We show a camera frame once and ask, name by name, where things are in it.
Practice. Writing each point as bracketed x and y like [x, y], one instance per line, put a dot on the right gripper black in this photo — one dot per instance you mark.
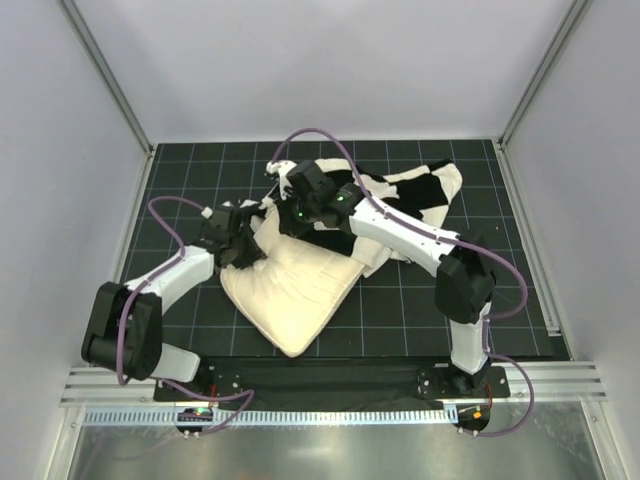
[288, 215]

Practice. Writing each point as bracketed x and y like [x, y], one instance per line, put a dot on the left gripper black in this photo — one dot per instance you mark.
[239, 248]

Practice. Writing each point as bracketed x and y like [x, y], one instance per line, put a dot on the cream pillow with bear print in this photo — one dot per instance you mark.
[291, 294]

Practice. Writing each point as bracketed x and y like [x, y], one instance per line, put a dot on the black white checkered pillowcase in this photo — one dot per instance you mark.
[424, 193]

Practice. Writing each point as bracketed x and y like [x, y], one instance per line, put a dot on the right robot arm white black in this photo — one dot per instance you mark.
[464, 281]

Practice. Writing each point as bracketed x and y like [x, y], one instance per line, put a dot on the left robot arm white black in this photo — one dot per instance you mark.
[125, 328]

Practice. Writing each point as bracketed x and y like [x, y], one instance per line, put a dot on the black grid cutting mat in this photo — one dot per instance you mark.
[390, 313]

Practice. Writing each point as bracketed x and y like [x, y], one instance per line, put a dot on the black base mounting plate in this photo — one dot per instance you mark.
[327, 379]

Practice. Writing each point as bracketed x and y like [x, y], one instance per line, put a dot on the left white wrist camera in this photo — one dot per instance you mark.
[206, 212]

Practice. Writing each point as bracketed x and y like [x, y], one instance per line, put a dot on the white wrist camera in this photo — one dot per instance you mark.
[279, 169]
[206, 212]

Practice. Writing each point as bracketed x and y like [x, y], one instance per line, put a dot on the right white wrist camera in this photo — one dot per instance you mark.
[279, 169]

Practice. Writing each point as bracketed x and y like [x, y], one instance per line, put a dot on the slotted white cable duct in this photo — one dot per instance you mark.
[206, 417]

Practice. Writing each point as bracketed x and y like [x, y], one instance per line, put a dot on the left aluminium corner post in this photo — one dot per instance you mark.
[88, 42]

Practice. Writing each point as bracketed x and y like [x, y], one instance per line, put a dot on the aluminium corner post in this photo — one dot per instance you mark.
[88, 42]
[558, 43]

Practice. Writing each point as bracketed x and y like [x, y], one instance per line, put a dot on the aluminium front frame rail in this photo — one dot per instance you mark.
[572, 381]

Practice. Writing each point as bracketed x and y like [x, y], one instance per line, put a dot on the right aluminium corner post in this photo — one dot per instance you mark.
[558, 43]

